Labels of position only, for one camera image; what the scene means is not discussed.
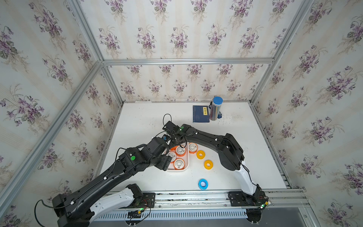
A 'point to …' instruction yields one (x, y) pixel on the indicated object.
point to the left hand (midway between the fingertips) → (166, 158)
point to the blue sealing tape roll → (203, 184)
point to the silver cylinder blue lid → (216, 108)
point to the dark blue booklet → (200, 114)
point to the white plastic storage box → (186, 158)
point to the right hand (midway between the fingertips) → (172, 143)
